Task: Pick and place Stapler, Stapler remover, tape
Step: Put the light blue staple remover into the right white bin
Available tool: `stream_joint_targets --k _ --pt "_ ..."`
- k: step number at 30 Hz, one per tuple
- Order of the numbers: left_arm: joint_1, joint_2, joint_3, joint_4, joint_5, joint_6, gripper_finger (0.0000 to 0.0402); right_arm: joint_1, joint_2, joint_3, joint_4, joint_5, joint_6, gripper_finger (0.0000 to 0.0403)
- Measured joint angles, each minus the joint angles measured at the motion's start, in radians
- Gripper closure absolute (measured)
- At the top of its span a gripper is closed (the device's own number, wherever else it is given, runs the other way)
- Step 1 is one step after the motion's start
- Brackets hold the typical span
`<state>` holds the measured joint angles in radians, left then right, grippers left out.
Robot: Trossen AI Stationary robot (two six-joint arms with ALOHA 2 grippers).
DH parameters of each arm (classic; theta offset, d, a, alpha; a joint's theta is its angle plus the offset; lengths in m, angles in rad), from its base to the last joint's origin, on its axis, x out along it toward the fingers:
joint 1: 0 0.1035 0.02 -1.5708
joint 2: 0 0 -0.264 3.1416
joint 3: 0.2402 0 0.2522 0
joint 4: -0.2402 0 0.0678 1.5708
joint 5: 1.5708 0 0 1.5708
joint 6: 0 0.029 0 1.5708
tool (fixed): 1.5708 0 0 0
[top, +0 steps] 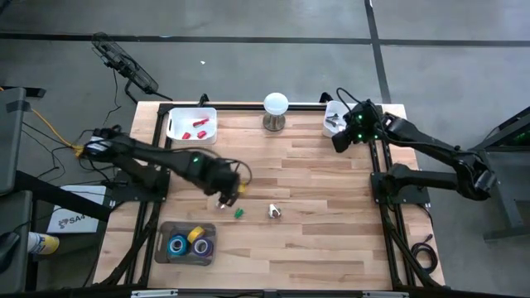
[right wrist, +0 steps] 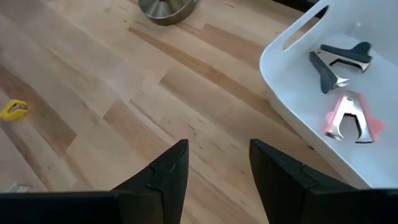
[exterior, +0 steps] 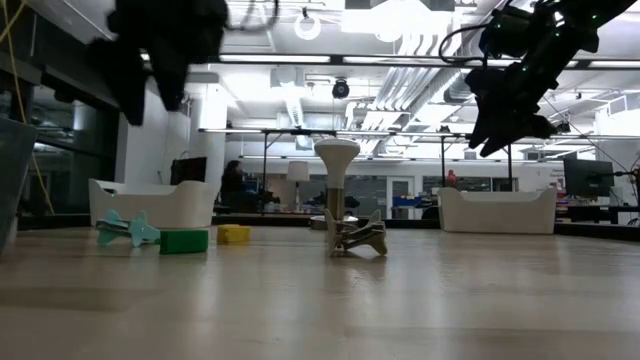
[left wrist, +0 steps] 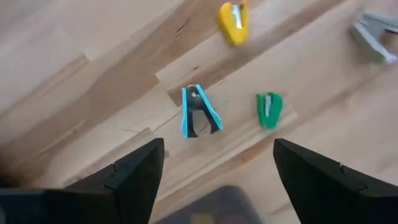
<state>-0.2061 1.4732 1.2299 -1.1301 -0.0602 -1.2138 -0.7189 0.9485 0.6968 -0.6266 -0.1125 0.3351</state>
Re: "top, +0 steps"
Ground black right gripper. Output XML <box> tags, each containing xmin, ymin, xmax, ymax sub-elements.
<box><xmin>330</xmin><ymin>100</ymin><xmax>385</xmax><ymax>154</ymax></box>

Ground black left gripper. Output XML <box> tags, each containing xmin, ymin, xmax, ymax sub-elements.
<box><xmin>201</xmin><ymin>158</ymin><xmax>242</xmax><ymax>208</ymax></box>

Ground yellow tape roll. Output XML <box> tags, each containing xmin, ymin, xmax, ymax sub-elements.
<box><xmin>186</xmin><ymin>225</ymin><xmax>206</xmax><ymax>245</ymax></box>

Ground dark blue tape roll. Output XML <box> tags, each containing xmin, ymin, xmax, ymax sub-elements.
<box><xmin>190</xmin><ymin>238</ymin><xmax>214</xmax><ymax>258</ymax></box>

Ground light blue tape roll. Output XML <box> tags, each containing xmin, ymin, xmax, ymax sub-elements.
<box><xmin>166</xmin><ymin>233</ymin><xmax>190</xmax><ymax>257</ymax></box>

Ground white plastic storage bin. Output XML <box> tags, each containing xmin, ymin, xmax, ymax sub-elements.
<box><xmin>165</xmin><ymin>106</ymin><xmax>219</xmax><ymax>146</ymax></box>
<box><xmin>321</xmin><ymin>100</ymin><xmax>353</xmax><ymax>139</ymax></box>

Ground grey plastic storage bin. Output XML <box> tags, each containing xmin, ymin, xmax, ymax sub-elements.
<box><xmin>154</xmin><ymin>220</ymin><xmax>218</xmax><ymax>267</ymax></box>

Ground white printed box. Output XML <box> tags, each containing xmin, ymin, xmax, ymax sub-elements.
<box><xmin>46</xmin><ymin>185</ymin><xmax>108</xmax><ymax>235</ymax></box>

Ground dark grey side stand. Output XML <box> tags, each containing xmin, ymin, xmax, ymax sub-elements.
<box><xmin>0</xmin><ymin>85</ymin><xmax>115</xmax><ymax>296</ymax></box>
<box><xmin>456</xmin><ymin>106</ymin><xmax>530</xmax><ymax>242</ymax></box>

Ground yellow white bottle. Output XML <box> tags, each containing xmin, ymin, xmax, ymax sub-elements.
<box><xmin>26</xmin><ymin>231</ymin><xmax>60</xmax><ymax>256</ymax></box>

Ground black metal table frame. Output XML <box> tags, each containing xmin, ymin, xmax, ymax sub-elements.
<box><xmin>93</xmin><ymin>101</ymin><xmax>447</xmax><ymax>298</ymax></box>

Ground silver bracket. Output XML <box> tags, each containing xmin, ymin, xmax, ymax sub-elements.
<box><xmin>363</xmin><ymin>291</ymin><xmax>411</xmax><ymax>298</ymax></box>
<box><xmin>131</xmin><ymin>289</ymin><xmax>179</xmax><ymax>298</ymax></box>

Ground coiled black cable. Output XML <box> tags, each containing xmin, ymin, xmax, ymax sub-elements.
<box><xmin>409</xmin><ymin>233</ymin><xmax>440</xmax><ymax>276</ymax></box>

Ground black floor cable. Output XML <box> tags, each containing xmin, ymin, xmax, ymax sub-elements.
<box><xmin>101</xmin><ymin>68</ymin><xmax>124</xmax><ymax>130</ymax></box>

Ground yellow floor cable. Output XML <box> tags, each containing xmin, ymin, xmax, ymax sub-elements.
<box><xmin>0</xmin><ymin>85</ymin><xmax>86</xmax><ymax>158</ymax></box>

